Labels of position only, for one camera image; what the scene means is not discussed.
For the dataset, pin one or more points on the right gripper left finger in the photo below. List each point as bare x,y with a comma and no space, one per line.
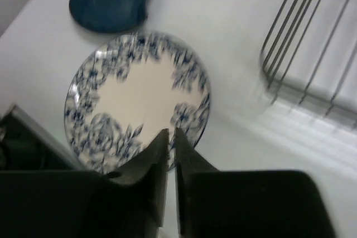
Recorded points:
128,202

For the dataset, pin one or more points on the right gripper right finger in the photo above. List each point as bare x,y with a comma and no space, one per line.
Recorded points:
274,203

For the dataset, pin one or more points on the blue floral white plate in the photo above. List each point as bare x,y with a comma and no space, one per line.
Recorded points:
127,91

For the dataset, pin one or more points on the grey wire dish rack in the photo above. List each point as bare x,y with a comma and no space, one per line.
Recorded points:
308,58

